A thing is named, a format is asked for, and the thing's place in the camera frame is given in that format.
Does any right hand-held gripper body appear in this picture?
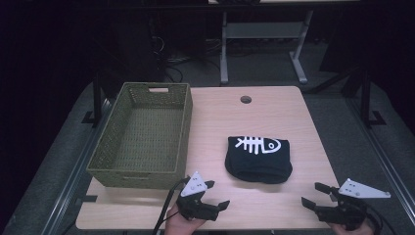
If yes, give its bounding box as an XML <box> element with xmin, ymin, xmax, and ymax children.
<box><xmin>314</xmin><ymin>177</ymin><xmax>392</xmax><ymax>231</ymax></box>

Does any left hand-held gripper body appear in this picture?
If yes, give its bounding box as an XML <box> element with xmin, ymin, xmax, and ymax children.
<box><xmin>175</xmin><ymin>170</ymin><xmax>220</xmax><ymax>222</ymax></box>

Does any black cloth fishbone print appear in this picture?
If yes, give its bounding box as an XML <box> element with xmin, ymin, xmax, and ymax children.
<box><xmin>224</xmin><ymin>135</ymin><xmax>294</xmax><ymax>185</ymax></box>

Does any green woven basket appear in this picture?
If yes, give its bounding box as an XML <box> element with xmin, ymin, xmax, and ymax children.
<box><xmin>86</xmin><ymin>81</ymin><xmax>194</xmax><ymax>191</ymax></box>

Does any person's right hand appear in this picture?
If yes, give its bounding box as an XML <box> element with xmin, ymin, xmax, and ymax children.
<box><xmin>328</xmin><ymin>220</ymin><xmax>375</xmax><ymax>235</ymax></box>

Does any person's left hand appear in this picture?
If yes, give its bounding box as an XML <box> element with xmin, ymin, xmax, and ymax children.
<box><xmin>163</xmin><ymin>204</ymin><xmax>208</xmax><ymax>235</ymax></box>

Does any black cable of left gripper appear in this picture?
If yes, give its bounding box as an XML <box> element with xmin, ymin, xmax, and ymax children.
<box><xmin>152</xmin><ymin>175</ymin><xmax>192</xmax><ymax>235</ymax></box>

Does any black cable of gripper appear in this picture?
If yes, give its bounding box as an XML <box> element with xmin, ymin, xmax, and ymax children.
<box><xmin>152</xmin><ymin>175</ymin><xmax>192</xmax><ymax>235</ymax></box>
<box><xmin>362</xmin><ymin>203</ymin><xmax>397</xmax><ymax>235</ymax></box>

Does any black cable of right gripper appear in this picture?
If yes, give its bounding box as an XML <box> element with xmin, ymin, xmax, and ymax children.
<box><xmin>362</xmin><ymin>203</ymin><xmax>397</xmax><ymax>235</ymax></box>

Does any aluminium floor rail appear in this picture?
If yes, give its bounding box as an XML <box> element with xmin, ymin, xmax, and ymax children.
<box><xmin>40</xmin><ymin>97</ymin><xmax>114</xmax><ymax>235</ymax></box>
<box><xmin>345</xmin><ymin>96</ymin><xmax>415</xmax><ymax>218</ymax></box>

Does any black metal post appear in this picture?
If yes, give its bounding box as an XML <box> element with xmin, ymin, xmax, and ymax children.
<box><xmin>81</xmin><ymin>71</ymin><xmax>103</xmax><ymax>128</ymax></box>
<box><xmin>358</xmin><ymin>67</ymin><xmax>388</xmax><ymax>129</ymax></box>

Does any bundle of floor cables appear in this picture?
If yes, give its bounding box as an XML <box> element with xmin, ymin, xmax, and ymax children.
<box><xmin>148</xmin><ymin>33</ymin><xmax>223</xmax><ymax>84</ymax></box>

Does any grey metal table frame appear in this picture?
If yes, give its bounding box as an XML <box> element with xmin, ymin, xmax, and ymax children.
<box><xmin>219</xmin><ymin>9</ymin><xmax>315</xmax><ymax>86</ymax></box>

